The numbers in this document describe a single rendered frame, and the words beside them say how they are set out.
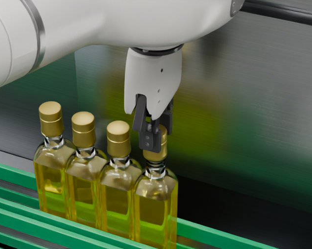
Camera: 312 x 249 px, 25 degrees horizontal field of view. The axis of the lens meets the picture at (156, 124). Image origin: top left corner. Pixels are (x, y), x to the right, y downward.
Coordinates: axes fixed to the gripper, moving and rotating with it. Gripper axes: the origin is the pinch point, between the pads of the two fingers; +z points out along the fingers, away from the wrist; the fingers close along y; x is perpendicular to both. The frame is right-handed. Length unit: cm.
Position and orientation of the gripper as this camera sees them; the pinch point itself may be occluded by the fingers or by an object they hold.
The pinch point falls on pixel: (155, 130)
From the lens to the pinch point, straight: 101.8
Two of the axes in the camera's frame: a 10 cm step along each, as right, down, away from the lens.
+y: -3.7, 5.8, -7.2
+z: 0.0, 7.8, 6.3
